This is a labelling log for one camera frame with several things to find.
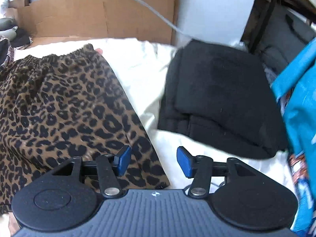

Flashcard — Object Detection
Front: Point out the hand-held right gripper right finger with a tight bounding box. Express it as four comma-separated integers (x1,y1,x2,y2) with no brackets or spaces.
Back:
176,146,258,198

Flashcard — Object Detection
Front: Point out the crumpled black garment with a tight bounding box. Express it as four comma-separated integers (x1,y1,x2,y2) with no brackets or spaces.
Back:
0,26,31,65

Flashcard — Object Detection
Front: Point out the flattened cardboard box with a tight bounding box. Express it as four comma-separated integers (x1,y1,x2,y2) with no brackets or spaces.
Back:
5,0,182,46

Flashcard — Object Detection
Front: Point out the leopard print skirt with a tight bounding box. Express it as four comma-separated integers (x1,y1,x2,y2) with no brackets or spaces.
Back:
0,43,171,215

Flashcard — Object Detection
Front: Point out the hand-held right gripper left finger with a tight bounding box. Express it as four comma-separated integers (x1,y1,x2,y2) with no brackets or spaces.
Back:
51,145,132,198

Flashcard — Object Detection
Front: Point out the teal printed cloth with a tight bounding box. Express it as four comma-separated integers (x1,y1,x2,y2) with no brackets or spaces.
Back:
270,37,316,234

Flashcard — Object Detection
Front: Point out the dark wooden shelf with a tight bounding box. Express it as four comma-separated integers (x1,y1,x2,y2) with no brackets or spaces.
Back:
241,0,316,55

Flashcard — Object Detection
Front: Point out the floral patterned cloth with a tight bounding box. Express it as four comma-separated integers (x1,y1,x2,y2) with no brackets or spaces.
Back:
0,36,15,67

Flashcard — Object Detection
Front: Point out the white cable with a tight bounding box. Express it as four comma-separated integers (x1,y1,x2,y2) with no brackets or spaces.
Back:
92,0,195,41

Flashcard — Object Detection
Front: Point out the folded black garment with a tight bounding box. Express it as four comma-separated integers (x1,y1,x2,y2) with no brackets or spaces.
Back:
157,39,289,160

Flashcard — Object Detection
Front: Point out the white printed blanket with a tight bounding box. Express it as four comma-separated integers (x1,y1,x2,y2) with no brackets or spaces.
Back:
0,38,297,237

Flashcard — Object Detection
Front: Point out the grey garment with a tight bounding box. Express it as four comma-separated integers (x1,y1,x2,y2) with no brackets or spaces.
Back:
0,17,19,40

